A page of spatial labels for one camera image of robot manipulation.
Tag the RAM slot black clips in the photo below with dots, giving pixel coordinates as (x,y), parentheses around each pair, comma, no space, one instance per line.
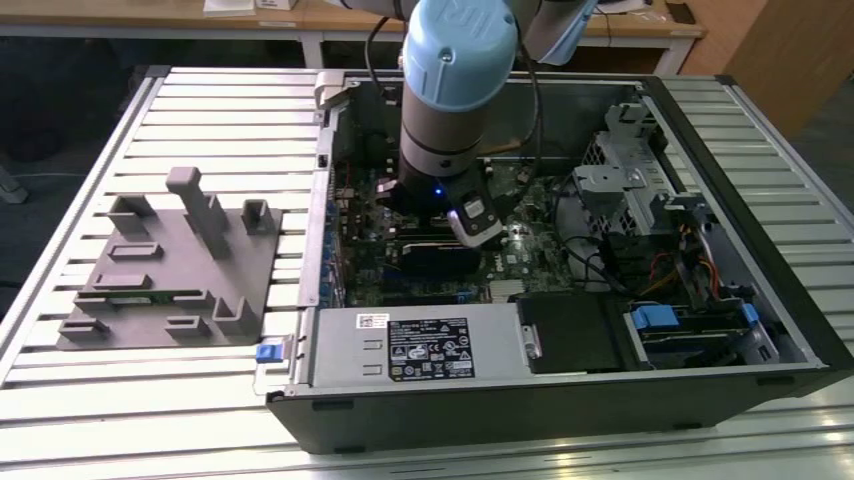
(420,226)

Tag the green motherboard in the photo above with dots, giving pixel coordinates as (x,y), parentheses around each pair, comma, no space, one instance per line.
(427,287)

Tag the blue case latch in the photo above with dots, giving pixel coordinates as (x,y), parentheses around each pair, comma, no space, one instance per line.
(268,352)

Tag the white box black print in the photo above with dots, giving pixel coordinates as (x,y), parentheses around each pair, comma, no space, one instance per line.
(276,4)

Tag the hard disk in blue carrier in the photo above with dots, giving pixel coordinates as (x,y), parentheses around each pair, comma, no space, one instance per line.
(653,317)

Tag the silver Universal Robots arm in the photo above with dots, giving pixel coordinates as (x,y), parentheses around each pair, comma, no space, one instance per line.
(460,65)

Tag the wooden cabinet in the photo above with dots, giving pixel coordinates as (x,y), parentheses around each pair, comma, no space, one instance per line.
(801,60)

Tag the silver finned heatsink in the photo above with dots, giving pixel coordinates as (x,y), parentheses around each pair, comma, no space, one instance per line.
(507,290)

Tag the silver power supply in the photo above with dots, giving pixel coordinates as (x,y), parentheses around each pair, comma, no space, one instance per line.
(347,345)

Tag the blue plastic release tab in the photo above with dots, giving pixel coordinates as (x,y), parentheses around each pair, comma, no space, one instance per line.
(750,314)

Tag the green RAM stick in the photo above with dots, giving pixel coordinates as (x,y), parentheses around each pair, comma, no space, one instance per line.
(154,298)

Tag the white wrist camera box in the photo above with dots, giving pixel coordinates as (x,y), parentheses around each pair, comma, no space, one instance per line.
(476,220)

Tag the grey parts rack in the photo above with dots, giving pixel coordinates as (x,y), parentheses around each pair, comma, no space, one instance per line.
(180,280)

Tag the small black desk object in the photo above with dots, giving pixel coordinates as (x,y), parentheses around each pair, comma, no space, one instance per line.
(681,12)

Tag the wooden desk white legs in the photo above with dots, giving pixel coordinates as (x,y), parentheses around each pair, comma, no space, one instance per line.
(134,20)

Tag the grey chair foot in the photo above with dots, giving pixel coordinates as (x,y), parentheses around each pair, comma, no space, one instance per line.
(12,185)

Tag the RAM slot white clips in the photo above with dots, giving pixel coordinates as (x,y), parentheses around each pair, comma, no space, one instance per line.
(420,230)

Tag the white flat box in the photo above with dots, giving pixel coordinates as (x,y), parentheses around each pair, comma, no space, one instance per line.
(227,6)

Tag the silver metal drive cage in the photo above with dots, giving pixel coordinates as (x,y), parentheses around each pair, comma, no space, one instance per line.
(614,185)

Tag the black open PC case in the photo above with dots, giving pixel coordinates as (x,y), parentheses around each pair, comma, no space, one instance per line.
(534,415)

